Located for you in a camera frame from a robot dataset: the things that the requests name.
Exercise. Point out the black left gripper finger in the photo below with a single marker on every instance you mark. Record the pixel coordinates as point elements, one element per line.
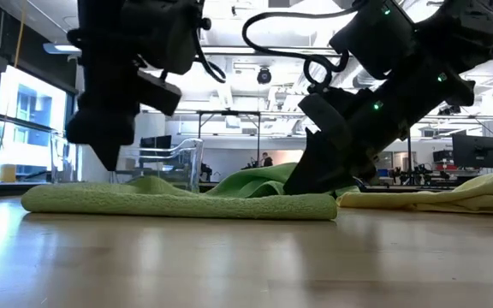
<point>106,156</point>

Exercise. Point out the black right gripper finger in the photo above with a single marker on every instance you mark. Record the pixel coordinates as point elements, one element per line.
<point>364,173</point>
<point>319,171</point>

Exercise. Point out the bright green microfiber towel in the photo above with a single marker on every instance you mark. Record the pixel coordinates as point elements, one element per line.
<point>251,179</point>

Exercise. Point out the pale green microfiber towel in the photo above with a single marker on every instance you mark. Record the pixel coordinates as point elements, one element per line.
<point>178,205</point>

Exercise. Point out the yellow microfiber towel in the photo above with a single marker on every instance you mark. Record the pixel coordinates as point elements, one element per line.
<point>465,192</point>

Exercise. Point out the black monitor on arm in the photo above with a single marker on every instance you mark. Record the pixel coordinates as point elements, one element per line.
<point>475,152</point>

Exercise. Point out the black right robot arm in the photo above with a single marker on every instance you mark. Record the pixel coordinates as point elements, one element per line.
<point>456,34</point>

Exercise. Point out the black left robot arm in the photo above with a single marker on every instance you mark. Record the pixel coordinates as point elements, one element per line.
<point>144,30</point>

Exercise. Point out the clear plastic basket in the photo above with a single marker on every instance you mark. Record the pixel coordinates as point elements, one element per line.
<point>186,162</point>

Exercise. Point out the blue and white object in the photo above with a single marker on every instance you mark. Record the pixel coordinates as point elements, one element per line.
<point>360,183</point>

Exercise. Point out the pair of dark monitors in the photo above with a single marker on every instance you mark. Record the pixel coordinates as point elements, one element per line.
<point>156,142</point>

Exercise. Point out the person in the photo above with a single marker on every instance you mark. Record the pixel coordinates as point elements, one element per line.
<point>267,160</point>

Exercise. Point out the background robot equipment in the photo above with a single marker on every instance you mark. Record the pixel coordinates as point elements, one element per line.
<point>417,173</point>

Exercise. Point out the long ceiling light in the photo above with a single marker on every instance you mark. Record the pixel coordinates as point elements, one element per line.
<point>60,48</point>

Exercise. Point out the large window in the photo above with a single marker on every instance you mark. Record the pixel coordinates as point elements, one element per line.
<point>28,124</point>

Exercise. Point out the red box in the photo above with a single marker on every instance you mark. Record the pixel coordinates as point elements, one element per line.
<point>443,167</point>

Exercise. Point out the yellow bin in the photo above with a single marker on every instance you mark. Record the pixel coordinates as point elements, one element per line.
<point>7,173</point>

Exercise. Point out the black aluminium table frame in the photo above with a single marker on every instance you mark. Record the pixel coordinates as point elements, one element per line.
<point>400,188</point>

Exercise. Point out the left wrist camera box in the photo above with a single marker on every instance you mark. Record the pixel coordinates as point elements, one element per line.
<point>158,92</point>

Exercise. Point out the black metal stand frame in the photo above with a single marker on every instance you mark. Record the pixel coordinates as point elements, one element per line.
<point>229,113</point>

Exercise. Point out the black ceiling dome camera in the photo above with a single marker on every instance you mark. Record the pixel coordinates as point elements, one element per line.
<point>264,75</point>

